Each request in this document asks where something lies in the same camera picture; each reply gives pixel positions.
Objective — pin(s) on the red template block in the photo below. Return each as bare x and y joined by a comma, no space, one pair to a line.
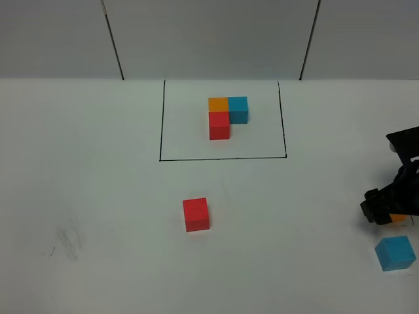
219,126

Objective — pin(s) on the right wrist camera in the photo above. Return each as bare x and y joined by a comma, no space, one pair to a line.
405,144

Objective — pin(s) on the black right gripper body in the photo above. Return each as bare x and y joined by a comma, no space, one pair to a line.
401,196

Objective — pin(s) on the blue loose block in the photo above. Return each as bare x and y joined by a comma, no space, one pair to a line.
395,253

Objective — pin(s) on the blue template block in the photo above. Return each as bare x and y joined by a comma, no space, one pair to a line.
238,110

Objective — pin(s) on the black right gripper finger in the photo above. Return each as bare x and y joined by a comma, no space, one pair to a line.
376,208

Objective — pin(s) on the orange template block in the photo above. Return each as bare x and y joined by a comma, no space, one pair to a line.
218,104

